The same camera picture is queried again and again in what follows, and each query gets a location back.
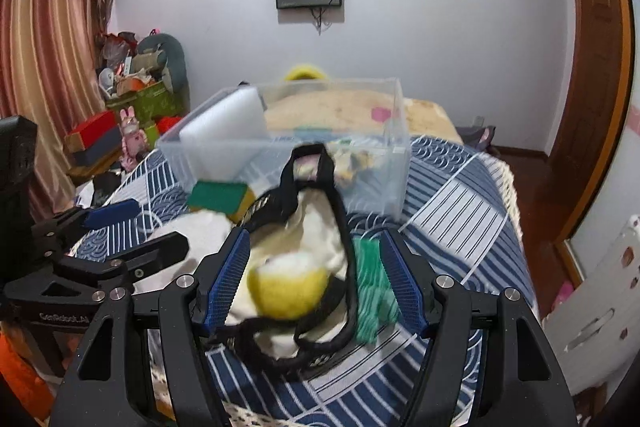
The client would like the white towel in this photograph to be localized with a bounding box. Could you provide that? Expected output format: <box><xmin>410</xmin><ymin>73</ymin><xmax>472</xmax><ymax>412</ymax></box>
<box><xmin>134</xmin><ymin>210</ymin><xmax>234</xmax><ymax>294</ymax></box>

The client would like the green knitted cloth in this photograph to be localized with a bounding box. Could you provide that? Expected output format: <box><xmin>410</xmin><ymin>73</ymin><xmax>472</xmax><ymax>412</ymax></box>
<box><xmin>354</xmin><ymin>239</ymin><xmax>399</xmax><ymax>345</ymax></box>

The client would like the green yellow scrub sponge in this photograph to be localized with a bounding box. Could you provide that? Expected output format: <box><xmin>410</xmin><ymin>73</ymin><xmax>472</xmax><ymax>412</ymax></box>
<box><xmin>186</xmin><ymin>181</ymin><xmax>256</xmax><ymax>223</ymax></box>

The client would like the yellow plush toy ball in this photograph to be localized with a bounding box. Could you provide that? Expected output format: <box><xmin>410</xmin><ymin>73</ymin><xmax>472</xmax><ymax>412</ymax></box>
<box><xmin>246</xmin><ymin>251</ymin><xmax>331</xmax><ymax>321</ymax></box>

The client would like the clear plastic storage box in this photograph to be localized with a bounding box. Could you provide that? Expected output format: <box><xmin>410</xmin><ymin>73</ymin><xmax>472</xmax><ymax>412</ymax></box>
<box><xmin>157</xmin><ymin>78</ymin><xmax>410</xmax><ymax>218</ymax></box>

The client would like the black strap cream bag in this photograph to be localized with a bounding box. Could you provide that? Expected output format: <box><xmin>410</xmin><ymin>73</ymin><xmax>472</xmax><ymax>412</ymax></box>
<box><xmin>201</xmin><ymin>143</ymin><xmax>358</xmax><ymax>374</ymax></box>

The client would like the floral fabric scrunchie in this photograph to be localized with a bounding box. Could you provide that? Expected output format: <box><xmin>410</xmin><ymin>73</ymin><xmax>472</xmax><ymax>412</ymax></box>
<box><xmin>329</xmin><ymin>147</ymin><xmax>384</xmax><ymax>188</ymax></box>

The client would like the red box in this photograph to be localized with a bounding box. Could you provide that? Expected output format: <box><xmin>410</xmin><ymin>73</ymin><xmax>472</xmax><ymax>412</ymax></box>
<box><xmin>64</xmin><ymin>110</ymin><xmax>120</xmax><ymax>154</ymax></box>

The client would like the white plastic baby fence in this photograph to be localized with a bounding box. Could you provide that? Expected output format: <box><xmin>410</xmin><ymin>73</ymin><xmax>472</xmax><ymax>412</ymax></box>
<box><xmin>542</xmin><ymin>215</ymin><xmax>640</xmax><ymax>395</ymax></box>

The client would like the pink plush rabbit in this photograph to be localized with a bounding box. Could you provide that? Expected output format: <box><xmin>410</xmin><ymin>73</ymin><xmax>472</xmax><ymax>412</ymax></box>
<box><xmin>119</xmin><ymin>106</ymin><xmax>150</xmax><ymax>172</ymax></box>

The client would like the green cardboard box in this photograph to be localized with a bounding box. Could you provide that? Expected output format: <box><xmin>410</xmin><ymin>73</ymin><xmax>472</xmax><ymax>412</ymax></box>
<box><xmin>105</xmin><ymin>83</ymin><xmax>183</xmax><ymax>124</ymax></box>

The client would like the blue white patterned tablecloth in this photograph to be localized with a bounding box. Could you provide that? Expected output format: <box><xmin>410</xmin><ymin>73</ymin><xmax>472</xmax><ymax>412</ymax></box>
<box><xmin>75</xmin><ymin>135</ymin><xmax>535</xmax><ymax>426</ymax></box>

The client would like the grey green pillow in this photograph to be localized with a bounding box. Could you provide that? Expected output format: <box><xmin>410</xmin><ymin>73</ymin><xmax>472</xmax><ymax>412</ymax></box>
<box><xmin>137</xmin><ymin>32</ymin><xmax>190</xmax><ymax>108</ymax></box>

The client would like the striped brown curtain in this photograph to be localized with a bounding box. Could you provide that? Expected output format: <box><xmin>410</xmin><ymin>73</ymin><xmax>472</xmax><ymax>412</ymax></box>
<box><xmin>1</xmin><ymin>0</ymin><xmax>113</xmax><ymax>221</ymax></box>

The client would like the beige floral blanket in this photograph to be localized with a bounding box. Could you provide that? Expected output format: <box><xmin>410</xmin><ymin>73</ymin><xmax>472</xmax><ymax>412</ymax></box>
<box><xmin>265</xmin><ymin>90</ymin><xmax>462</xmax><ymax>144</ymax></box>

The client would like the yellow foam arch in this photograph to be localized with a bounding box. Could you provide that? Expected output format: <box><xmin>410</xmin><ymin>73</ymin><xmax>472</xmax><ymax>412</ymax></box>
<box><xmin>283</xmin><ymin>64</ymin><xmax>328</xmax><ymax>81</ymax></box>

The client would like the wooden wardrobe frame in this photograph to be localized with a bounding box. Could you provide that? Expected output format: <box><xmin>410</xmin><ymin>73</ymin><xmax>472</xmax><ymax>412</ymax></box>
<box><xmin>549</xmin><ymin>0</ymin><xmax>634</xmax><ymax>243</ymax></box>

